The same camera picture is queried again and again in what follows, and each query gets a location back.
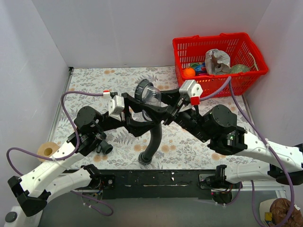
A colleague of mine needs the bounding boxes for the black corrugated hose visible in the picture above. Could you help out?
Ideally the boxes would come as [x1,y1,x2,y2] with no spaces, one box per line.
[138,120,164,165]

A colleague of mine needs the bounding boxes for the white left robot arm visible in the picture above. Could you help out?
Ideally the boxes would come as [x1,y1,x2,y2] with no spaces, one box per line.
[8,91,162,217]

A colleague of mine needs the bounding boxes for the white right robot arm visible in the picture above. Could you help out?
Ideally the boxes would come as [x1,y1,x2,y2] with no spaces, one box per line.
[140,86,303,188]

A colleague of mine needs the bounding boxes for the orange fruit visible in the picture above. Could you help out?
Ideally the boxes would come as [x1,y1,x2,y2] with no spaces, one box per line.
[183,68,196,78]

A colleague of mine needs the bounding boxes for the grey tee pipe fitting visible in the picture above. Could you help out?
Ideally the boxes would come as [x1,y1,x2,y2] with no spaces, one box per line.
[96,140,113,155]

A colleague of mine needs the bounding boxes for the colourful snack packet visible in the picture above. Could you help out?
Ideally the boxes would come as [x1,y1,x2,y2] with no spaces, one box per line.
[189,62,207,76]

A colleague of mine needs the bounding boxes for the floral table mat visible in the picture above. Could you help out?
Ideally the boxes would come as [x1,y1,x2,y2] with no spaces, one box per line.
[53,66,255,170]

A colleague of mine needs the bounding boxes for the red plastic basket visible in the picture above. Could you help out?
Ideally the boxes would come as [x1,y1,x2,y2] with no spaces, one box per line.
[172,33,269,96]

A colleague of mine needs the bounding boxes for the crumpled grey paper bag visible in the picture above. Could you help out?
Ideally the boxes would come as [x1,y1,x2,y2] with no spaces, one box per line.
[205,49,231,75]

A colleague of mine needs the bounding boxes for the green netted melon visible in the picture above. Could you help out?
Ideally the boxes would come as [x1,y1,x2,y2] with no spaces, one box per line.
[228,53,259,74]

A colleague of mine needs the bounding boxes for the beige tape roll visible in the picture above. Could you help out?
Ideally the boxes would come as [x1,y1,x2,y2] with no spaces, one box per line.
[37,142,60,157]

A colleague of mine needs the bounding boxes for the brown item in white cup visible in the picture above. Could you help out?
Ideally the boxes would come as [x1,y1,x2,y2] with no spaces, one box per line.
[259,198,303,227]

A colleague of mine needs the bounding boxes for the white grey button device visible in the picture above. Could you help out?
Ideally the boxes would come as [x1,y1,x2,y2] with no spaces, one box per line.
[4,206,43,227]

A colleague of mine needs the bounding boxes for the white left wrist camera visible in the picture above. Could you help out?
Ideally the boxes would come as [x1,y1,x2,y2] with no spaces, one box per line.
[103,90,125,121]

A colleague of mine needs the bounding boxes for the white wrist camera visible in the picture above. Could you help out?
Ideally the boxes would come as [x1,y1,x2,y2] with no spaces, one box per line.
[103,90,125,121]
[179,79,203,112]

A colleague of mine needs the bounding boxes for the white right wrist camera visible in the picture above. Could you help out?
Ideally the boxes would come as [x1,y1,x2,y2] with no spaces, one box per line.
[179,79,203,112]

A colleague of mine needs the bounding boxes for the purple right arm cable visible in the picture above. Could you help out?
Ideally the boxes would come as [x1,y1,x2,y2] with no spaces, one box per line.
[200,76,295,227]

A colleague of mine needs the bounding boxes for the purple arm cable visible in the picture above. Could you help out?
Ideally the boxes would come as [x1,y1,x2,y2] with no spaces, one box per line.
[6,91,114,217]
[200,76,295,227]

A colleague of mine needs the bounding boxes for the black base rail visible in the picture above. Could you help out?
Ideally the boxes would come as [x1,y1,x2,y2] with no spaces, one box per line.
[79,169,215,200]

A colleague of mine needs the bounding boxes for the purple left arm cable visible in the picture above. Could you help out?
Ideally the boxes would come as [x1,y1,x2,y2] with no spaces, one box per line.
[6,91,114,217]

